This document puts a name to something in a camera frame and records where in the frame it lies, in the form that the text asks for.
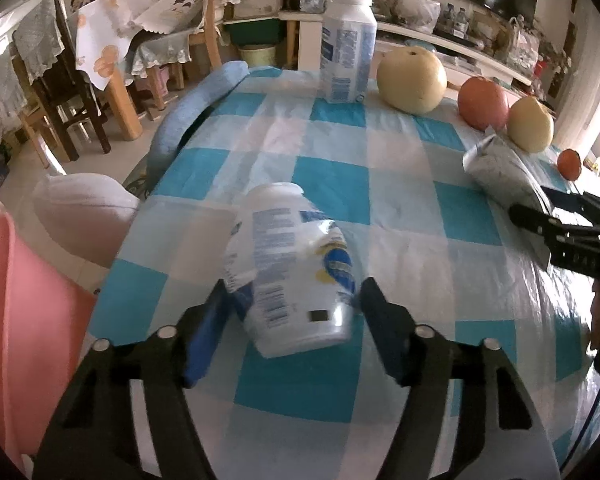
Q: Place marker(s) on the dark wooden chair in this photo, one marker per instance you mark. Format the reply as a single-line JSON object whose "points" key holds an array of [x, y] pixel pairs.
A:
{"points": [[65, 110]]}

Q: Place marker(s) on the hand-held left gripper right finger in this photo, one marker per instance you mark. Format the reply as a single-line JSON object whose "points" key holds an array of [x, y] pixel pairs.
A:
{"points": [[385, 330]]}

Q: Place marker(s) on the large yellow pear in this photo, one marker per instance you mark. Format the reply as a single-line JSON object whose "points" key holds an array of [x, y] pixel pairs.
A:
{"points": [[412, 80]]}

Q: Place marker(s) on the grey lace seat cover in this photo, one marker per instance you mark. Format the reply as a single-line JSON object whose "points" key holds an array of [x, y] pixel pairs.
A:
{"points": [[162, 52]]}

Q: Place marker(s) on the crushed white plastic bottle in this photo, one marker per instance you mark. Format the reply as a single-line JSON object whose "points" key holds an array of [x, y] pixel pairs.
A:
{"points": [[290, 270]]}

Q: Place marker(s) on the light wooden chair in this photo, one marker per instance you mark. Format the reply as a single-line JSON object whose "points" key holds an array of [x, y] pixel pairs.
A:
{"points": [[122, 105]]}

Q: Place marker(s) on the upright white plastic bottle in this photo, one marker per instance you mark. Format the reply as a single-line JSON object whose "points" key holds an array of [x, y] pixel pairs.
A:
{"points": [[347, 40]]}

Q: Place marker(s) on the white printed cloth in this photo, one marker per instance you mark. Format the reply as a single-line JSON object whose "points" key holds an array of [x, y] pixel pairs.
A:
{"points": [[105, 30]]}

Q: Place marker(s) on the blue and white milk carton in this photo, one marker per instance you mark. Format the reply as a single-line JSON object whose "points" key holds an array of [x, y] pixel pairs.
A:
{"points": [[505, 175]]}

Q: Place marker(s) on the red apple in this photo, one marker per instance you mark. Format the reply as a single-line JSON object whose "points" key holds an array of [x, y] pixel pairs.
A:
{"points": [[482, 104]]}

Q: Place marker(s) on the orange tangerine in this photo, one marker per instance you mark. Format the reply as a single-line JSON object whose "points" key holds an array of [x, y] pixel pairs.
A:
{"points": [[569, 164]]}

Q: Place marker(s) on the clear plastic bag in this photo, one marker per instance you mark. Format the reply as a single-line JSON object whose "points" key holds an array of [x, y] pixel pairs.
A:
{"points": [[417, 10]]}

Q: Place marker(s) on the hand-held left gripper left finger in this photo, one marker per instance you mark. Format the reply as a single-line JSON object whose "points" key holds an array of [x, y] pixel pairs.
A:
{"points": [[205, 340]]}

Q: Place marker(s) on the blue white checked tablecloth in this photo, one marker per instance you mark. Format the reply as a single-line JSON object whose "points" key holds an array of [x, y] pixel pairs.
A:
{"points": [[405, 200]]}

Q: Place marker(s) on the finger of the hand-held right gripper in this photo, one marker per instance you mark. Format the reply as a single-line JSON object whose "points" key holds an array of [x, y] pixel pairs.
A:
{"points": [[530, 217], [565, 199]]}

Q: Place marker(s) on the white round stool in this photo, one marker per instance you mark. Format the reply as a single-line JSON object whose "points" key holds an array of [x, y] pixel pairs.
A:
{"points": [[85, 215]]}

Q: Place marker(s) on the grey lace cloth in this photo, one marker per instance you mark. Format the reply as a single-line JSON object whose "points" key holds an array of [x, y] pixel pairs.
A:
{"points": [[37, 35]]}

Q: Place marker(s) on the green basin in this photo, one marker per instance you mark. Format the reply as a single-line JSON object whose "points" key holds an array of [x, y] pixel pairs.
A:
{"points": [[256, 55]]}

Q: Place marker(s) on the blue cloth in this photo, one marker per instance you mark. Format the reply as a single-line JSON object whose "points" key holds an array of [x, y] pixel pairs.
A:
{"points": [[190, 110]]}

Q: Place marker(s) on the small yellow pear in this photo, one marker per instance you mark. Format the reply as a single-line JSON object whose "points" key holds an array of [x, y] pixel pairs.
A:
{"points": [[530, 125]]}

